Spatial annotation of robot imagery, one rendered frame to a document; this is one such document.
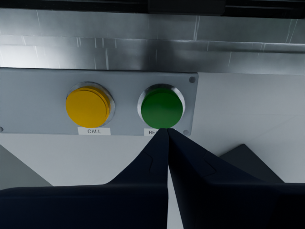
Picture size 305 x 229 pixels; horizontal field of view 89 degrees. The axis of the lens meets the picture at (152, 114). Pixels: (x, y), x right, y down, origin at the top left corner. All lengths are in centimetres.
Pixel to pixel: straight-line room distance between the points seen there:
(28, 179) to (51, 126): 172
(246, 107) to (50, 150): 36
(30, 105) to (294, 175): 47
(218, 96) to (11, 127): 28
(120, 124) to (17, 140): 25
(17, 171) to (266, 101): 186
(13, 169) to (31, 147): 153
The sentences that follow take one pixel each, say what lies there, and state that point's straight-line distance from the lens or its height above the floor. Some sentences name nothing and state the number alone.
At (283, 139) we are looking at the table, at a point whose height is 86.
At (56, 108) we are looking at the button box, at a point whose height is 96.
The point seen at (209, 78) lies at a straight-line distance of 27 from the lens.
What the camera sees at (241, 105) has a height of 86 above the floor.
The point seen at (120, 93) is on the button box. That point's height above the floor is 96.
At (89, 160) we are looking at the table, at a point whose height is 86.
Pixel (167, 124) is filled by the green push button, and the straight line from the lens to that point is 15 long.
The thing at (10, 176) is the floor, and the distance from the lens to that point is 198.
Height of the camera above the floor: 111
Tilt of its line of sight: 68 degrees down
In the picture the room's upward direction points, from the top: 178 degrees clockwise
